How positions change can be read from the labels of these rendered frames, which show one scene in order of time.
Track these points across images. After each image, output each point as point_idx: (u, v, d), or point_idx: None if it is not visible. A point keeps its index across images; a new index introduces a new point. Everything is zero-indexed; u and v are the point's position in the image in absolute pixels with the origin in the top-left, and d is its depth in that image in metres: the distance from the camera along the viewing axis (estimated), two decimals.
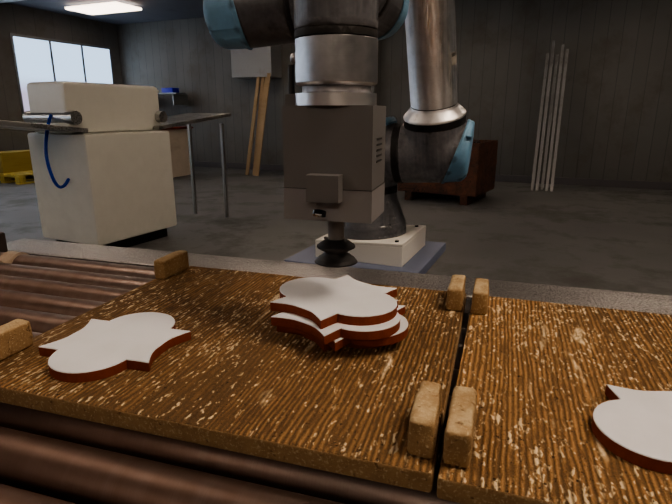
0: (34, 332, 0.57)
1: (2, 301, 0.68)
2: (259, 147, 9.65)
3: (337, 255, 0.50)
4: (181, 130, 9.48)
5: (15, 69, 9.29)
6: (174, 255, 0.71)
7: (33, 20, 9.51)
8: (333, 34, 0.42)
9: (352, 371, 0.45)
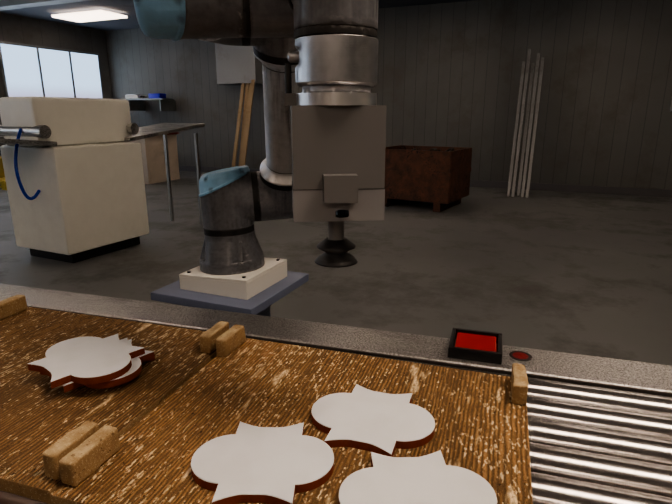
0: None
1: None
2: (243, 152, 9.79)
3: (341, 255, 0.50)
4: (166, 136, 9.62)
5: (3, 75, 9.43)
6: (9, 300, 0.85)
7: (20, 27, 9.65)
8: (350, 34, 0.42)
9: (70, 409, 0.59)
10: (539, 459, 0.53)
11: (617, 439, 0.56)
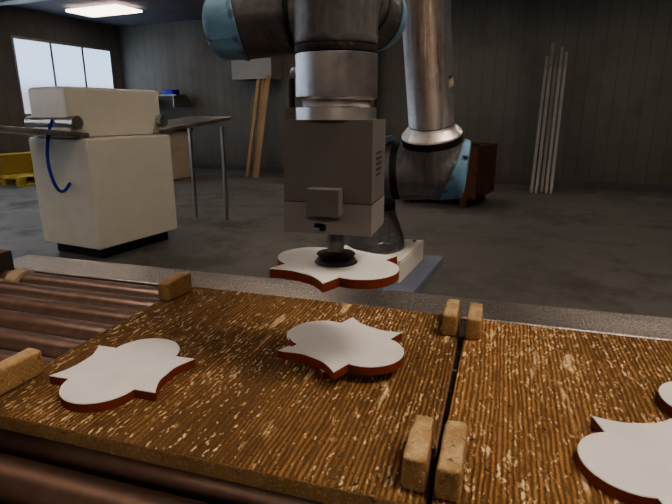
0: (43, 357, 0.59)
1: (11, 323, 0.70)
2: (259, 148, 9.67)
3: (337, 255, 0.50)
4: (181, 132, 9.50)
5: (16, 71, 9.31)
6: (178, 278, 0.73)
7: (33, 22, 9.53)
8: (333, 50, 0.43)
9: (350, 401, 0.47)
10: None
11: None
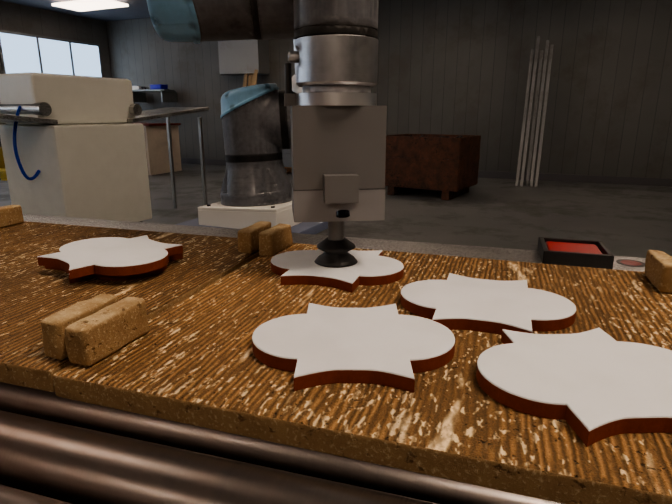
0: None
1: None
2: None
3: (341, 255, 0.50)
4: None
5: (2, 65, 9.29)
6: (1, 208, 0.70)
7: (20, 16, 9.51)
8: (350, 35, 0.43)
9: (78, 297, 0.44)
10: None
11: None
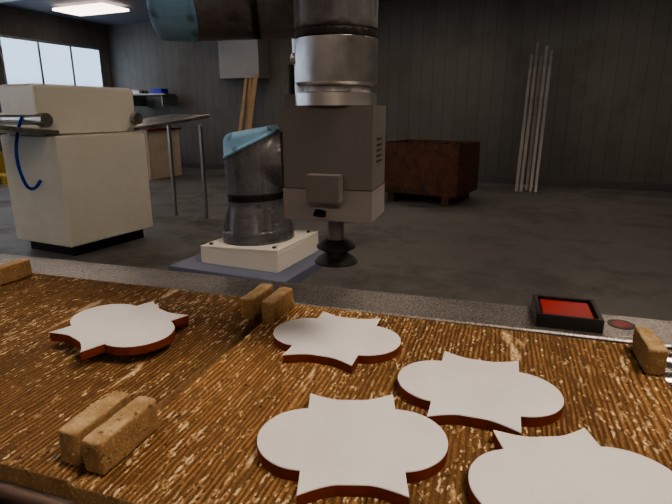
0: None
1: None
2: None
3: (337, 255, 0.50)
4: None
5: (3, 70, 9.31)
6: (11, 264, 0.72)
7: (21, 21, 9.53)
8: (333, 34, 0.42)
9: (90, 380, 0.46)
10: None
11: None
